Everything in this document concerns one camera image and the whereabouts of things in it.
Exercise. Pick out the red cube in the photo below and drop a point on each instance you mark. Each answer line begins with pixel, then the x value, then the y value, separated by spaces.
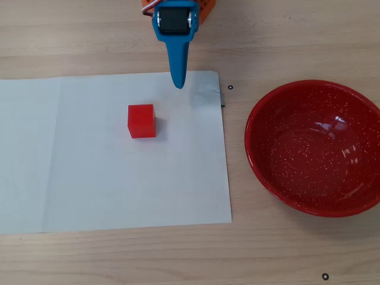
pixel 142 121

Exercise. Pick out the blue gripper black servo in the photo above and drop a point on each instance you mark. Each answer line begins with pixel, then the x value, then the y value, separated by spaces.
pixel 175 21

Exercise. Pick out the white paper sheet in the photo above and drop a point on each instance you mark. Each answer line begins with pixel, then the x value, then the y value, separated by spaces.
pixel 104 166

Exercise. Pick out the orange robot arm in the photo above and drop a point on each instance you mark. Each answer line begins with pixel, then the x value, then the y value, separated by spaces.
pixel 207 9

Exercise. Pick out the red speckled bowl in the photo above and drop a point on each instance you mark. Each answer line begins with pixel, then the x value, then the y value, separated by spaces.
pixel 311 154

